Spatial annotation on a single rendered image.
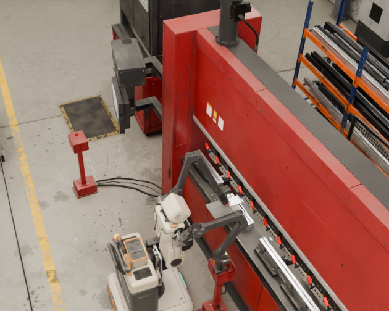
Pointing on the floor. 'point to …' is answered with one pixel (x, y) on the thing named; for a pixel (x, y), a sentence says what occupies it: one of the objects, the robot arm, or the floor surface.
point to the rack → (346, 73)
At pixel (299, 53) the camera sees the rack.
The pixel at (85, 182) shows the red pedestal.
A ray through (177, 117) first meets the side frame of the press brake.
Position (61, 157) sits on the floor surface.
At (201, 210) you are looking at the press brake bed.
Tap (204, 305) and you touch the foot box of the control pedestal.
